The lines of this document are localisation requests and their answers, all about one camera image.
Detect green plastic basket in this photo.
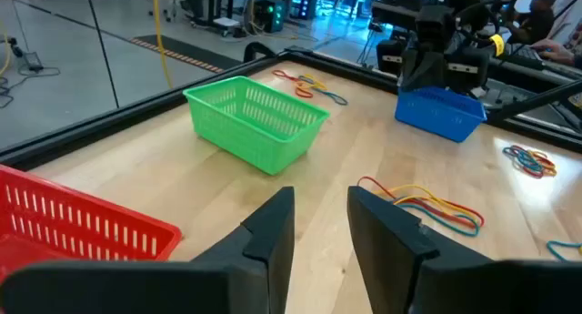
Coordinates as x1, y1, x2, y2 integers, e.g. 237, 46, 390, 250
183, 75, 331, 176

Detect rubber bands near top right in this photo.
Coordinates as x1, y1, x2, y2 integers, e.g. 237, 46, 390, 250
299, 76, 349, 107

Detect person's hand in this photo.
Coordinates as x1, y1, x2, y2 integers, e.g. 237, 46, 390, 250
530, 38, 577, 67

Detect yellow hanging cable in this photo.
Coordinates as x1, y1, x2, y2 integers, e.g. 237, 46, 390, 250
151, 0, 175, 90

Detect black power adapter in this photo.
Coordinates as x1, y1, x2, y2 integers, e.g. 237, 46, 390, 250
21, 51, 45, 73

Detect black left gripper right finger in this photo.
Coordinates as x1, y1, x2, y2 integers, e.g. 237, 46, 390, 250
347, 185, 582, 314

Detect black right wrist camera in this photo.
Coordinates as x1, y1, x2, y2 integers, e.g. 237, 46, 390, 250
414, 5, 457, 47

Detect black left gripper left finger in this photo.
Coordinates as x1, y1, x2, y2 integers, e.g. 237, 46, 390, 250
0, 186, 296, 314

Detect black keyboard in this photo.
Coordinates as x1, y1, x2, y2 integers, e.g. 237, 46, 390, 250
502, 43, 547, 72

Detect red plastic basket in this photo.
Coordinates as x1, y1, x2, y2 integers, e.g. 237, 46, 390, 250
0, 164, 183, 286

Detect black metal table frame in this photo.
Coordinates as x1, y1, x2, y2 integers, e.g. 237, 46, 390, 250
0, 45, 582, 172

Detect black orange-striped floor mat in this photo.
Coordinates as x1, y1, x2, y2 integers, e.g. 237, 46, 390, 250
129, 34, 243, 75

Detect blue plastic basket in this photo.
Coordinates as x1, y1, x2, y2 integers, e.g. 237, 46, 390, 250
394, 86, 487, 144

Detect teal rubber band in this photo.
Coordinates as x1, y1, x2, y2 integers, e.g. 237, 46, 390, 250
502, 145, 547, 178
546, 239, 582, 262
392, 196, 481, 238

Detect person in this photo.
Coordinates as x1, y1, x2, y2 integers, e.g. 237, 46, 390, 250
503, 0, 561, 46

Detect black computer cable loop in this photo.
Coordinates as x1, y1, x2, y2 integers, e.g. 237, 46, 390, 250
243, 41, 277, 64

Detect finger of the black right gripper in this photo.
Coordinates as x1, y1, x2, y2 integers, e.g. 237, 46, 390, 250
425, 52, 450, 91
399, 52, 427, 93

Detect computer tower with green light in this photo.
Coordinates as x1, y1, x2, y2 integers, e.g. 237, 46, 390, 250
253, 0, 286, 34

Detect yellow cable tag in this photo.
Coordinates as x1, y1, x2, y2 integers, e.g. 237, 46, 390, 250
489, 33, 506, 58

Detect yellow rubber band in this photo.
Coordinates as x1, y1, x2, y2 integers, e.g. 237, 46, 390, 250
522, 149, 558, 178
297, 73, 329, 93
376, 183, 482, 227

